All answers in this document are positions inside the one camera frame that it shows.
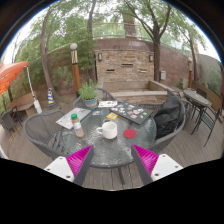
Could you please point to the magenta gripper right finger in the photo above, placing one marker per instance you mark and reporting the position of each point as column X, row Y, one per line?
column 145, row 161

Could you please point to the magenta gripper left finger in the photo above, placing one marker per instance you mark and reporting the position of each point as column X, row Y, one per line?
column 79, row 163

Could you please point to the grey wicker chair right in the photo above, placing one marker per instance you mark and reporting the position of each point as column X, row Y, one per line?
column 161, row 143

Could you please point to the plastic bottle with green cap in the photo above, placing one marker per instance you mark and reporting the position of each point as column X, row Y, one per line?
column 77, row 126

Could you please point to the red round coaster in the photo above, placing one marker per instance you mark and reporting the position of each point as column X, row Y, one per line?
column 129, row 133

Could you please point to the round glass patio table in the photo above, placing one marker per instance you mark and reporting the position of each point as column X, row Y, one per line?
column 110, row 153

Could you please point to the silver laptop with stickers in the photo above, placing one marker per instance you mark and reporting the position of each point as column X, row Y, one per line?
column 66, row 120

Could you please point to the black backpack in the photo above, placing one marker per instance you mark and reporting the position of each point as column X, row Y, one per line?
column 169, row 116

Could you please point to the white ceramic mug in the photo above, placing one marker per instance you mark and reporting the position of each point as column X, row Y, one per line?
column 108, row 130

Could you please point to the grey wicker chair left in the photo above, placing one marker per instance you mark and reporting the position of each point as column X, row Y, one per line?
column 43, row 131

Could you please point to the small sticker card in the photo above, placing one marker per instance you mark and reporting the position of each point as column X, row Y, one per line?
column 100, row 112

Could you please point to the yellow card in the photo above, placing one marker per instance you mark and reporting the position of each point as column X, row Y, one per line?
column 112, row 116

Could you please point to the white paper sheet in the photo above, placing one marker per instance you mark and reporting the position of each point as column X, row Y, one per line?
column 103, row 104

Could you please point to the blue yellow striped cone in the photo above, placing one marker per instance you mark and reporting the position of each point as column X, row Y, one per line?
column 50, row 96

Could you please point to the potted green plant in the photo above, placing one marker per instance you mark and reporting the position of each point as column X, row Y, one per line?
column 88, row 93

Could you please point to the black metal chair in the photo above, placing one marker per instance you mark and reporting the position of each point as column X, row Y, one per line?
column 209, row 118

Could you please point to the wooden bench left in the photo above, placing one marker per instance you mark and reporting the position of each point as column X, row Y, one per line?
column 24, row 103

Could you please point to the orange patio umbrella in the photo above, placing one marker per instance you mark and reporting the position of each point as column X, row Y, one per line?
column 8, row 72

